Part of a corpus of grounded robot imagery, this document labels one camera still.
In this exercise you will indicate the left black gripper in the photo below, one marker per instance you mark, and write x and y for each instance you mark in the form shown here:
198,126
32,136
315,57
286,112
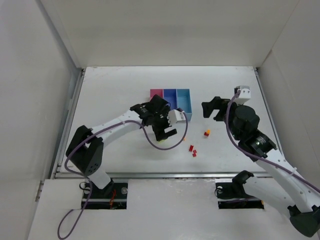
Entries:
161,124

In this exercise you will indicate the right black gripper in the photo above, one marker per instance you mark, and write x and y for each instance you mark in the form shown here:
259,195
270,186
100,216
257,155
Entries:
221,110

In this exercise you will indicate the green lego brick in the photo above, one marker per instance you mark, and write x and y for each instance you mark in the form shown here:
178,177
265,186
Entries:
161,141

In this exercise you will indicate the red lego with orange top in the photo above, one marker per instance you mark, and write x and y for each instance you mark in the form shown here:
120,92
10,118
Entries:
207,133

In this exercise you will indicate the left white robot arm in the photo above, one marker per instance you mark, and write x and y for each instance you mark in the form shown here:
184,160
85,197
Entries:
86,148

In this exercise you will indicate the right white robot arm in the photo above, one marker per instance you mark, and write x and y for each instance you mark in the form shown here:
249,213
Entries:
298,200

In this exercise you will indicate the red lego brick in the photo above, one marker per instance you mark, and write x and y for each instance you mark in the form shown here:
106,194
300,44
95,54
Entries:
191,148

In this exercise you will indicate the light blue container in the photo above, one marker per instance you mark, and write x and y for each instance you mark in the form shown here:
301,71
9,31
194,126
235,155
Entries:
184,102

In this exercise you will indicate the dark blue container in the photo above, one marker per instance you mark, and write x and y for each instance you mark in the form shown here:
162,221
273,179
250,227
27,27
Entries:
170,95

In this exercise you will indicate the pink container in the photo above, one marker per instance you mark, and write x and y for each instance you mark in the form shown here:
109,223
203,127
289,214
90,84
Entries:
156,91

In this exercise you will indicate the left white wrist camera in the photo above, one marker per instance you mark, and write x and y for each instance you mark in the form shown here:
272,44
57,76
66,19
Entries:
175,116

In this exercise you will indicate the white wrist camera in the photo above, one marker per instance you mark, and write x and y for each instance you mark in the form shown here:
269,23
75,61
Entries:
244,94
175,116

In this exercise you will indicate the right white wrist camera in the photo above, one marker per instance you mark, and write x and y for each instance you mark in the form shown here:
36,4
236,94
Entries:
244,94

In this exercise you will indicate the right aluminium rail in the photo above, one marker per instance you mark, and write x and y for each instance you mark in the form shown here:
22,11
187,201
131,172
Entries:
275,133

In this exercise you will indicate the aluminium rail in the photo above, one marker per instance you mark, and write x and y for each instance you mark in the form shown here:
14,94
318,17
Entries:
275,133
163,175
66,122

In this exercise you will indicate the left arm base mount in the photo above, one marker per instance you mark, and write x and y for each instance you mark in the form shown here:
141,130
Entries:
115,198

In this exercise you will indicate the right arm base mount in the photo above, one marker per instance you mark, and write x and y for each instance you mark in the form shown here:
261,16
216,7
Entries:
228,199

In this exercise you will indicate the left aluminium rail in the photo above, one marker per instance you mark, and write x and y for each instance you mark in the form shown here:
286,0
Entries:
66,122

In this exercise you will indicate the front aluminium rail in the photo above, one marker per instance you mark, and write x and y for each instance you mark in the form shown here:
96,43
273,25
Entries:
163,175

